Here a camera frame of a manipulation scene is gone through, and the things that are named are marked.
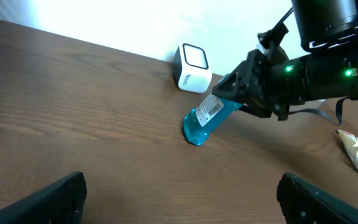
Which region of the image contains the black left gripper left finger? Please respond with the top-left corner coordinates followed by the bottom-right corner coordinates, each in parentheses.
top-left (0, 171), bottom-right (87, 224)

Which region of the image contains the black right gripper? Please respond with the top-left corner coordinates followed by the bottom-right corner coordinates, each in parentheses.
top-left (212, 49), bottom-right (289, 121)

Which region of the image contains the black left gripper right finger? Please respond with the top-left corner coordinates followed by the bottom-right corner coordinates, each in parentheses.
top-left (277, 172), bottom-right (358, 224)

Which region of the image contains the blue Listerine mouthwash bottle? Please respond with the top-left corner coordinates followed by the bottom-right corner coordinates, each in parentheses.
top-left (182, 94), bottom-right (243, 146)

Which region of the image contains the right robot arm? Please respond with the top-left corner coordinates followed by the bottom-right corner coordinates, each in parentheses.
top-left (212, 0), bottom-right (358, 124)

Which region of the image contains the white barcode scanner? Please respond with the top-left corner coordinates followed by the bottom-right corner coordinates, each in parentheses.
top-left (172, 42), bottom-right (212, 93)

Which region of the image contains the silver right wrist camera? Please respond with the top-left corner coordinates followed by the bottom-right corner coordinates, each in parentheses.
top-left (257, 23), bottom-right (288, 65)

